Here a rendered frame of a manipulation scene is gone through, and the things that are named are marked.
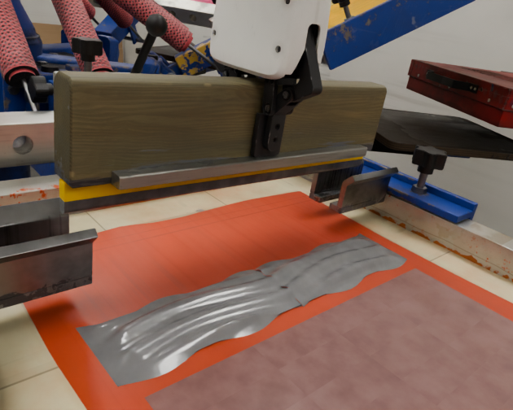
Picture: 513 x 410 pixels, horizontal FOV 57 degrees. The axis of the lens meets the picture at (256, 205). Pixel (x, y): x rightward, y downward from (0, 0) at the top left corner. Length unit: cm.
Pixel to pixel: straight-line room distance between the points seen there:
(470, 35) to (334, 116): 207
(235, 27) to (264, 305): 24
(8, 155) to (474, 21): 223
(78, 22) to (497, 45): 195
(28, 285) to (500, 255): 49
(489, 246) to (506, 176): 187
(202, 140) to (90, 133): 9
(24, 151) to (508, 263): 57
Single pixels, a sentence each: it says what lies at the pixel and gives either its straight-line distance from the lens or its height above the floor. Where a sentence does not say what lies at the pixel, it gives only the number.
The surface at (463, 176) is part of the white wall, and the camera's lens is 255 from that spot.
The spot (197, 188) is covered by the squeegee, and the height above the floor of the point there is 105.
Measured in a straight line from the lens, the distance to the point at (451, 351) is 45.
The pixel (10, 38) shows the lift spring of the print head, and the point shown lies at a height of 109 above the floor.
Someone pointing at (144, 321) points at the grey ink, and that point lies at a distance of 39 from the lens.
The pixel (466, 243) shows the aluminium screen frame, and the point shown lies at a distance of 62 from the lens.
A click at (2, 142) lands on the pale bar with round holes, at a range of 59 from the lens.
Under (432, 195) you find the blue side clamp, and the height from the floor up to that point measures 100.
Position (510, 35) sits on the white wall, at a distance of 247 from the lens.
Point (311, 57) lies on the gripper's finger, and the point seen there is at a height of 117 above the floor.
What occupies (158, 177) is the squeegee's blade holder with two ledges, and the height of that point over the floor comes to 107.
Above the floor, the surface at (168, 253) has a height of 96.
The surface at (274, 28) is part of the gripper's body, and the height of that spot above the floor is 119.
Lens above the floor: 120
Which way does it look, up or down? 23 degrees down
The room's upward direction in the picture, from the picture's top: 9 degrees clockwise
